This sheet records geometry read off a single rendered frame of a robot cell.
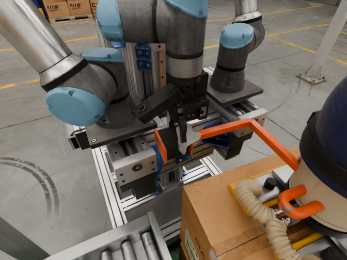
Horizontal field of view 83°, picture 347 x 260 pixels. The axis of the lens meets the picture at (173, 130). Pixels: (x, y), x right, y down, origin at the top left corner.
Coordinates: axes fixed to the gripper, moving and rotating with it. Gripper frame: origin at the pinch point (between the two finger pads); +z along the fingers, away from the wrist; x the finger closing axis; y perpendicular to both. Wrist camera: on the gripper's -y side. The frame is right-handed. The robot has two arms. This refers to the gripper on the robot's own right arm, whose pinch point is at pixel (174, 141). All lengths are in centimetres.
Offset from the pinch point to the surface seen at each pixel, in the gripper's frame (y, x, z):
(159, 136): -4.1, 0.8, -2.4
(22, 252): -67, 15, 59
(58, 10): -87, 673, 75
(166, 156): -4.0, -4.3, 0.1
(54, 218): -74, 57, 107
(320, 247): 22.3, -33.6, 11.1
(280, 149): 24.3, -13.5, -0.4
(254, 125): 24.4, -3.1, -0.5
